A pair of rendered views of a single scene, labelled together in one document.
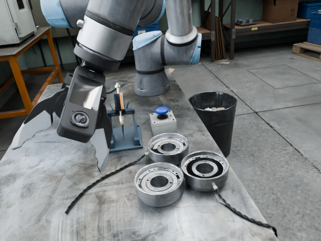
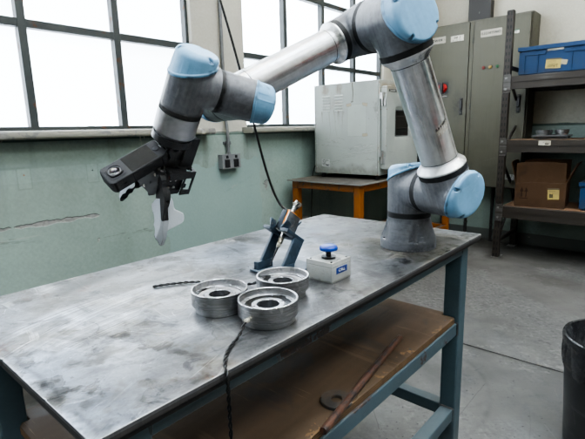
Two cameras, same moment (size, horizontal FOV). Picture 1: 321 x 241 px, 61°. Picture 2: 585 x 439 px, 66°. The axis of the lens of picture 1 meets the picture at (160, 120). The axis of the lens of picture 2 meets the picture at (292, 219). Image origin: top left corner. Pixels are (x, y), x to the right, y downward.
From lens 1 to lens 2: 0.67 m
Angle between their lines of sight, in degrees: 48
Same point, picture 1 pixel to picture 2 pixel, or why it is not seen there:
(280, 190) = not seen: outside the picture
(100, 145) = (157, 214)
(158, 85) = (403, 237)
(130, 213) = (178, 307)
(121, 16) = (168, 102)
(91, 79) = (152, 151)
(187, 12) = (430, 133)
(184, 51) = (433, 191)
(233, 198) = (252, 341)
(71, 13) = not seen: hidden behind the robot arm
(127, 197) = not seen: hidden behind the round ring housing
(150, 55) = (399, 190)
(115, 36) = (164, 118)
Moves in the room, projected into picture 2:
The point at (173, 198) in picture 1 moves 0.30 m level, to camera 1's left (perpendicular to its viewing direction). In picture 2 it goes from (205, 307) to (134, 271)
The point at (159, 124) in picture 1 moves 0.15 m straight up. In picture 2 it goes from (312, 261) to (312, 193)
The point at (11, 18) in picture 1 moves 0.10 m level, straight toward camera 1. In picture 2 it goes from (379, 145) to (376, 145)
